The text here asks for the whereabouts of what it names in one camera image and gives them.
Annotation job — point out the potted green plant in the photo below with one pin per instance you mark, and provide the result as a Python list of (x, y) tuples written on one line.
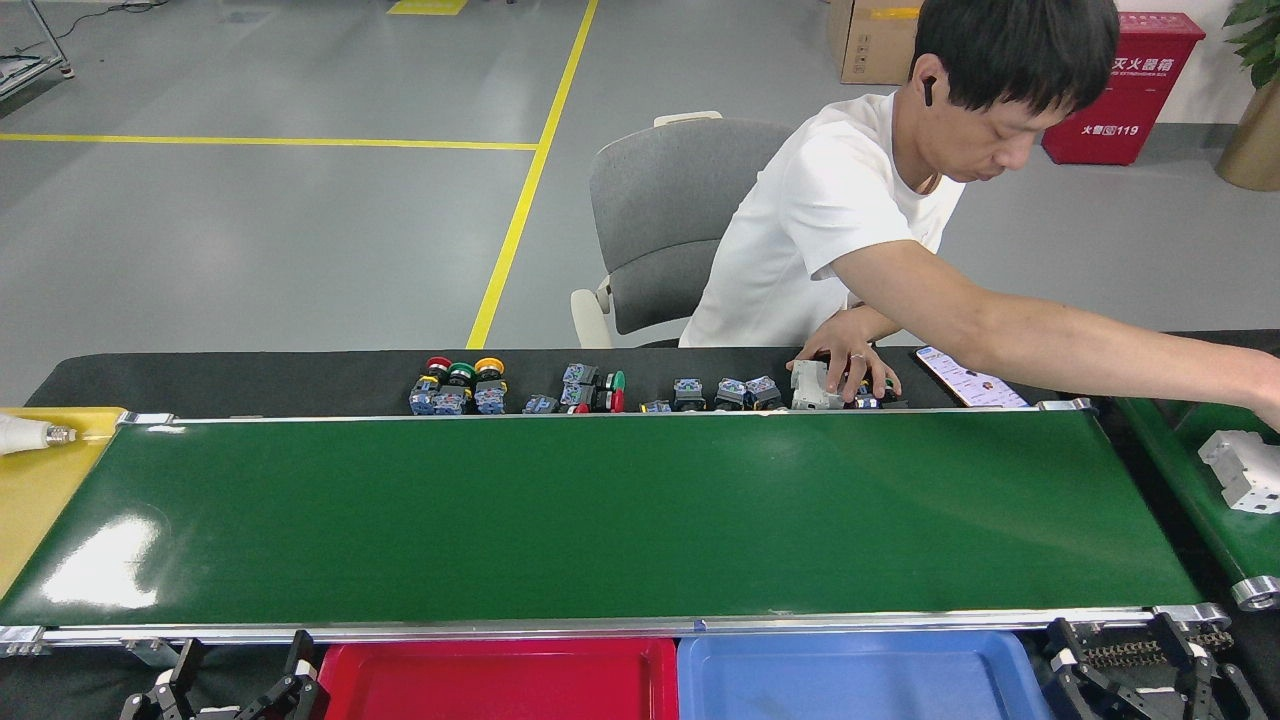
[(1255, 140)]

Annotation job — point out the narrow green conveyor belt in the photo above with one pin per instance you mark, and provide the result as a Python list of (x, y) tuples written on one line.
[(1180, 450)]

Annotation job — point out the red plastic tray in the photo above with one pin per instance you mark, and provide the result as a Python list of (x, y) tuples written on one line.
[(500, 685)]

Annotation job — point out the blue plastic tray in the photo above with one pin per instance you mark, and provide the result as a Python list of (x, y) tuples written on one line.
[(860, 685)]

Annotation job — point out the grey office chair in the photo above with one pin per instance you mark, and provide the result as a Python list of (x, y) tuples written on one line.
[(660, 210)]

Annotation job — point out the red fire extinguisher box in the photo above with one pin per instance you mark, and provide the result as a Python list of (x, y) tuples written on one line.
[(1130, 100)]

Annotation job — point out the white light bulb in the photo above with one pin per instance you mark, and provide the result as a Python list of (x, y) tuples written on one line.
[(20, 434)]

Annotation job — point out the white circuit breaker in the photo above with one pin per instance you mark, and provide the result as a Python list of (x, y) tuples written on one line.
[(812, 388), (1240, 470)]

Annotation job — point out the yellow plastic tray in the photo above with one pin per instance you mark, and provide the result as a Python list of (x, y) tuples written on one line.
[(40, 500)]

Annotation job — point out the metal frame cart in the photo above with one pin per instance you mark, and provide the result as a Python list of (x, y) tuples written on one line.
[(25, 70)]

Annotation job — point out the cardboard box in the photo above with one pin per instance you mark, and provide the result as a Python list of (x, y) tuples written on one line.
[(870, 45)]

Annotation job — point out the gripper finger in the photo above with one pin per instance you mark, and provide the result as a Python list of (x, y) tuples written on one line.
[(1085, 700), (160, 705), (1220, 700), (295, 700)]

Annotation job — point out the smartphone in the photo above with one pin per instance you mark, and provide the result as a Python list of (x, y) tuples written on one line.
[(965, 380)]

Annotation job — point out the person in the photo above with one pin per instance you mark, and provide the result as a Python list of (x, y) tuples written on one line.
[(800, 230)]

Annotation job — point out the long green conveyor belt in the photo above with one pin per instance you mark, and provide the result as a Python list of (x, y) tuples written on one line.
[(600, 520)]

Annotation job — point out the person's right forearm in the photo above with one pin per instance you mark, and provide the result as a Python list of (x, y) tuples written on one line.
[(1120, 345)]

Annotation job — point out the person's left hand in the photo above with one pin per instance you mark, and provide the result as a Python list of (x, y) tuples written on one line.
[(845, 350)]

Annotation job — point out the person's left forearm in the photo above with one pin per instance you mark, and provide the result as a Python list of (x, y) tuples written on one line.
[(882, 325)]

